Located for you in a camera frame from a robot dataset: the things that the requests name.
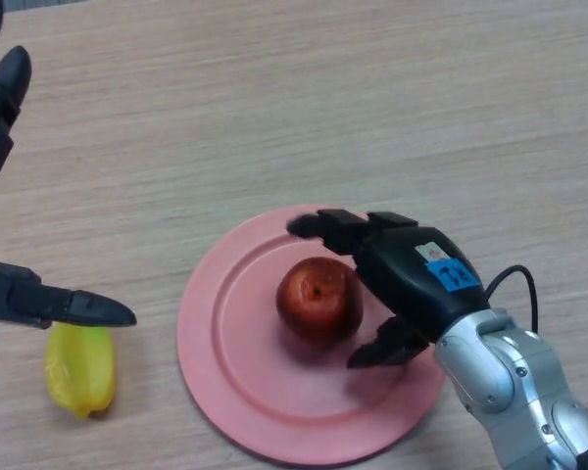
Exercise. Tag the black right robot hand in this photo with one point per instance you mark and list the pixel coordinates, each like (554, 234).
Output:
(411, 284)

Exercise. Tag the red apple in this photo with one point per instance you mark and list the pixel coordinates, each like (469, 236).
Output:
(319, 302)

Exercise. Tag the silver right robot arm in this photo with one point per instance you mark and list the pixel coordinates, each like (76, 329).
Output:
(514, 391)

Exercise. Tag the pink round plate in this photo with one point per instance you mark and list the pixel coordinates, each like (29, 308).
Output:
(255, 352)

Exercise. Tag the yellow starfruit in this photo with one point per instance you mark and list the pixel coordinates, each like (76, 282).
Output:
(81, 374)

